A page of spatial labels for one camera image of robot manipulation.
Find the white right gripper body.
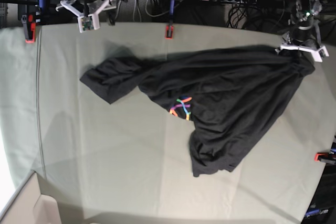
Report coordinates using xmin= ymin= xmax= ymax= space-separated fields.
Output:
xmin=56 ymin=0 xmax=124 ymax=33

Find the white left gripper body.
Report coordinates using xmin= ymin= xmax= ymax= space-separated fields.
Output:
xmin=275 ymin=32 xmax=329 ymax=62

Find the black t-shirt with colourful logo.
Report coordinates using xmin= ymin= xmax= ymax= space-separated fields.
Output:
xmin=80 ymin=46 xmax=315 ymax=177

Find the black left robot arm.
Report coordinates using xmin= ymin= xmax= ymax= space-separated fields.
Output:
xmin=276 ymin=0 xmax=329 ymax=62

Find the black round base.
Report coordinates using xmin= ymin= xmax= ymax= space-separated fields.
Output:
xmin=47 ymin=0 xmax=74 ymax=25

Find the red black clamp left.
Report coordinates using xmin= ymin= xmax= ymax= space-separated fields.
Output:
xmin=21 ymin=14 xmax=36 ymax=43

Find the red black clamp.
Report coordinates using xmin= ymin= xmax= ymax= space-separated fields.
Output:
xmin=165 ymin=25 xmax=174 ymax=39
xmin=314 ymin=153 xmax=335 ymax=165
xmin=21 ymin=14 xmax=36 ymax=43

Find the red black clamp middle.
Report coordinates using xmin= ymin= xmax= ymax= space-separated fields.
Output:
xmin=165 ymin=25 xmax=174 ymax=39

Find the red black clamp right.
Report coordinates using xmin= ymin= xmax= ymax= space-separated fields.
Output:
xmin=314 ymin=153 xmax=335 ymax=165

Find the white box corner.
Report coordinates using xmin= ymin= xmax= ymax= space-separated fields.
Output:
xmin=1 ymin=171 xmax=61 ymax=224

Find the white cable bundle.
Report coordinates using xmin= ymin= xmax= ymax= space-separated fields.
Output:
xmin=125 ymin=0 xmax=144 ymax=23

